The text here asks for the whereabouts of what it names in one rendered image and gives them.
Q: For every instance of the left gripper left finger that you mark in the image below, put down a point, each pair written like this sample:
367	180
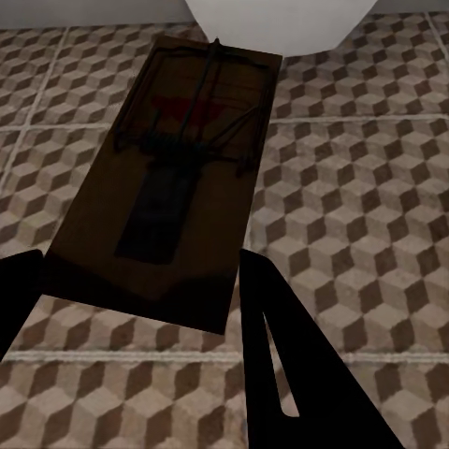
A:
19	294

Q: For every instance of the toilet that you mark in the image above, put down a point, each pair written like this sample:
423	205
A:
284	27

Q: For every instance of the mousetrap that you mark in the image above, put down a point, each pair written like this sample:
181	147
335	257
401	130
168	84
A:
156	227

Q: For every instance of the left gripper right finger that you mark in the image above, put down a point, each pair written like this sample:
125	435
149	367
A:
334	411

